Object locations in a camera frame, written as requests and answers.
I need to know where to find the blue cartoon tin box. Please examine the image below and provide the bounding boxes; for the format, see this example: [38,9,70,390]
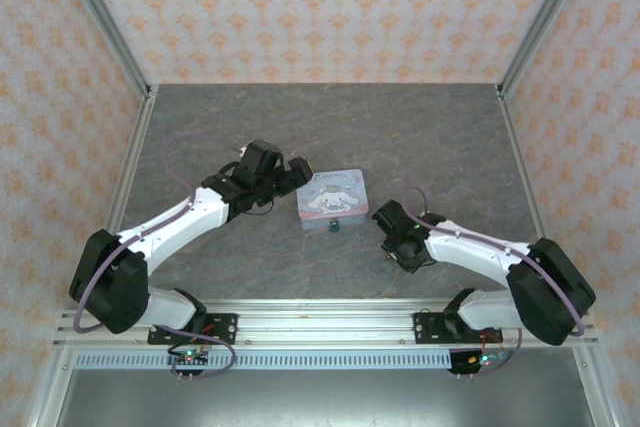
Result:
[295,167,372,233]

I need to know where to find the aluminium side rail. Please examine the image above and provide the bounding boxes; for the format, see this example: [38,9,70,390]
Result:
[494,84,619,427]
[24,84,160,427]

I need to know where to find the slotted grey cable duct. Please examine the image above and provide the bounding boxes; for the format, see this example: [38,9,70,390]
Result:
[73,350,482,370]

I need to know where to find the grey metal panel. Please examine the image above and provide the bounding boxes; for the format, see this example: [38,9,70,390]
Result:
[53,368,589,427]

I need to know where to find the red and black wires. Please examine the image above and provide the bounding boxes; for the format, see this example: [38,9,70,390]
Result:
[197,320,220,349]
[478,327,505,349]

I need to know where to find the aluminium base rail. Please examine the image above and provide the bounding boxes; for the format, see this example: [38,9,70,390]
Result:
[52,298,600,349]

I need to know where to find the aluminium frame post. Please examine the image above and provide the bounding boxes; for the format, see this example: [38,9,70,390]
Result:
[497,0,596,99]
[52,0,153,99]

